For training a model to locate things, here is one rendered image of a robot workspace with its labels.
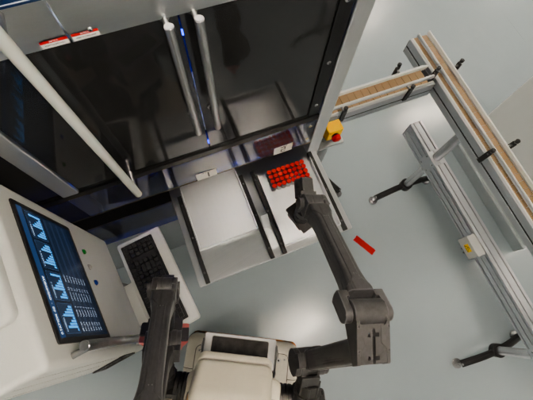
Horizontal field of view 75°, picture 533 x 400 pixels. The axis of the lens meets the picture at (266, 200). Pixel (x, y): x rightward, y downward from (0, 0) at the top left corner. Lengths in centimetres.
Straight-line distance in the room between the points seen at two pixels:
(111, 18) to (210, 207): 95
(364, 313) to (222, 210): 94
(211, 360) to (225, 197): 76
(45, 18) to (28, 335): 62
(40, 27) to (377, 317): 83
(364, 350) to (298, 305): 162
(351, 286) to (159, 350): 45
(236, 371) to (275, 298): 138
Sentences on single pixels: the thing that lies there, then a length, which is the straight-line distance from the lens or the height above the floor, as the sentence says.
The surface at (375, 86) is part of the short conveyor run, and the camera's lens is 189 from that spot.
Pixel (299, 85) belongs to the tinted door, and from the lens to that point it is 118.
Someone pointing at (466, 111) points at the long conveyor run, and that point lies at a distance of 197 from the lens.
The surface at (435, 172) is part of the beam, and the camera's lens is 227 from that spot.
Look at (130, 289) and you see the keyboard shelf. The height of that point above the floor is 80.
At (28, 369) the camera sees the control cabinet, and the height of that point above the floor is 155.
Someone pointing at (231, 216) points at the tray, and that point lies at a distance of 154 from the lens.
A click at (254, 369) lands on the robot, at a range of 103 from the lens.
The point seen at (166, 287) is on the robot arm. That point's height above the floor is 137.
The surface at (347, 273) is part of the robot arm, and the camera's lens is 82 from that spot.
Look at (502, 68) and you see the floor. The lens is 375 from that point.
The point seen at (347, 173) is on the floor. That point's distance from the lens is 266.
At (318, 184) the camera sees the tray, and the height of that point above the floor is 88.
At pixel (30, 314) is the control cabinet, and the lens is 94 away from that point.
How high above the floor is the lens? 235
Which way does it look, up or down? 71 degrees down
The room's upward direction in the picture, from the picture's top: 7 degrees clockwise
